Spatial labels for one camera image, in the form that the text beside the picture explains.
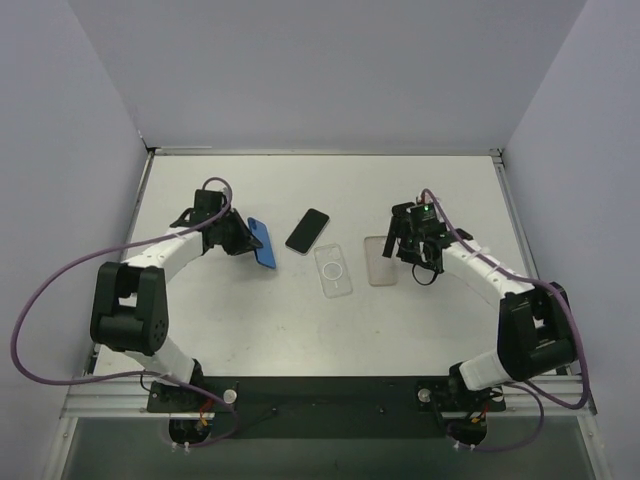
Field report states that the beige phone case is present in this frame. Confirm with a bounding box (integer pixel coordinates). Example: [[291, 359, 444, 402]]
[[363, 236, 398, 287]]

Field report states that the clear phone case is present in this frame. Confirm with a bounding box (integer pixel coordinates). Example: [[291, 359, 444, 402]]
[[313, 244, 353, 299]]

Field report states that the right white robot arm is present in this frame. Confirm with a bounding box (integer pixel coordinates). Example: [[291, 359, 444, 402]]
[[382, 202, 578, 393]]

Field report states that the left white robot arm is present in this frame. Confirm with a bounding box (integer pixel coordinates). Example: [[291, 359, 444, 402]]
[[90, 186, 262, 412]]

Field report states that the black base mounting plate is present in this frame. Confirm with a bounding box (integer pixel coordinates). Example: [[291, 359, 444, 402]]
[[147, 376, 506, 439]]

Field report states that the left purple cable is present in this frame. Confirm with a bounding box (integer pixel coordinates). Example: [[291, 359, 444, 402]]
[[10, 177, 241, 448]]

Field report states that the purple cable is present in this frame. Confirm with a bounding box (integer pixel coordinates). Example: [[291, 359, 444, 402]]
[[10, 177, 241, 448], [419, 188, 592, 453]]

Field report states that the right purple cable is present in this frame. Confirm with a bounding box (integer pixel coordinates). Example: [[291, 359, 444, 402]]
[[419, 188, 592, 453]]

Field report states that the aluminium table frame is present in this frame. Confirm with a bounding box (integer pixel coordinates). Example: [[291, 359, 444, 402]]
[[62, 153, 588, 479]]

